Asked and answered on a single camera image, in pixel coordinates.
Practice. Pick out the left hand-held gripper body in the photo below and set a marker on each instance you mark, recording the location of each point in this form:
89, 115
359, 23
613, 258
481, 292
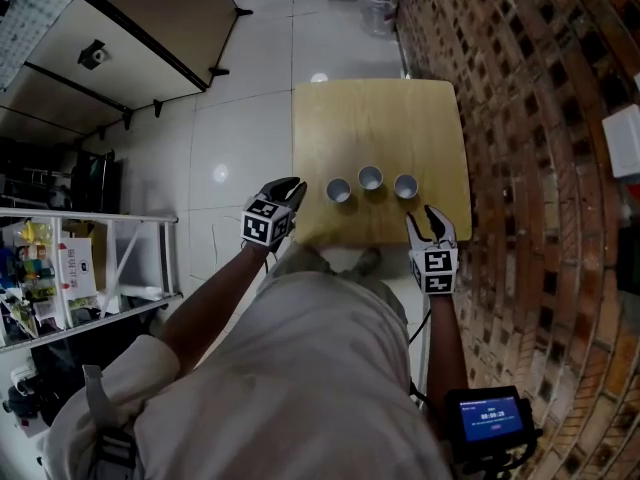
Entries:
265, 223

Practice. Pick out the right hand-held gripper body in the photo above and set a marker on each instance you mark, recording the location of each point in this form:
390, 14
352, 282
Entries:
434, 270

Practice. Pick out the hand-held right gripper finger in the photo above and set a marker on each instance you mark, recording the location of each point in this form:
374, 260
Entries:
417, 235
446, 228

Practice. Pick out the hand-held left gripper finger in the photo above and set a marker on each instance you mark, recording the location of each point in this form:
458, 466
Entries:
299, 197
280, 189

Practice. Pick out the white paper cup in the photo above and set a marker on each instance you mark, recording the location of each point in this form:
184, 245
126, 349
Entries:
338, 190
406, 186
370, 178

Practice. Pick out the person's left forearm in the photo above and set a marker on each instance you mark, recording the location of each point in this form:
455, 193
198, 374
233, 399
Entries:
215, 308

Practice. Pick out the person's right forearm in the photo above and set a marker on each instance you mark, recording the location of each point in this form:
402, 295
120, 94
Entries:
447, 348

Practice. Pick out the person's grey shoe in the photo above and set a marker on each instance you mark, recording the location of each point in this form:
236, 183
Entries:
367, 260

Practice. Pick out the person's beige trousers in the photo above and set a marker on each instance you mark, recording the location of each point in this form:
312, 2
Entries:
300, 268

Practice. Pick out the white metal shelf rack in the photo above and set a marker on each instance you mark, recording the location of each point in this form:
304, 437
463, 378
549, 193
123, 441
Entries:
115, 218

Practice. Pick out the black device blue screen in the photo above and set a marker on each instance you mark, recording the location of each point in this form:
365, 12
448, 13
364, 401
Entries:
490, 420

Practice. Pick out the person's white shirt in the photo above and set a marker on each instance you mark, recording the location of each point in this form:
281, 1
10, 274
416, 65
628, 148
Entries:
280, 388

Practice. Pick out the white sign red print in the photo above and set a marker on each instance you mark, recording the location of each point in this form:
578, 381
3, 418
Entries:
76, 268

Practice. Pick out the clear water jug red cap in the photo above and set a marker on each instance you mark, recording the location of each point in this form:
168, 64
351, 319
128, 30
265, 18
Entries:
377, 8

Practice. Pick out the brown partition panel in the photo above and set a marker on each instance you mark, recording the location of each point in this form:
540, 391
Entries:
165, 13

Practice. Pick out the small black birdhouse box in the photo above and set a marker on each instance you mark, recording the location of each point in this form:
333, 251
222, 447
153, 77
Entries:
92, 54

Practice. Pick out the pile of colourful small items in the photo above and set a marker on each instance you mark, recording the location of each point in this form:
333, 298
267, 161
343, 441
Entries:
27, 263

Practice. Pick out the patterned white sheet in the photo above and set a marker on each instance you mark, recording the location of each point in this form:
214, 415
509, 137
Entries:
30, 23

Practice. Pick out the black wall display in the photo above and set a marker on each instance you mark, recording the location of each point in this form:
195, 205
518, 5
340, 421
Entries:
630, 260

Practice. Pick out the white wall switch box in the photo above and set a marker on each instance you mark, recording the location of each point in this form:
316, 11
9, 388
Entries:
622, 143

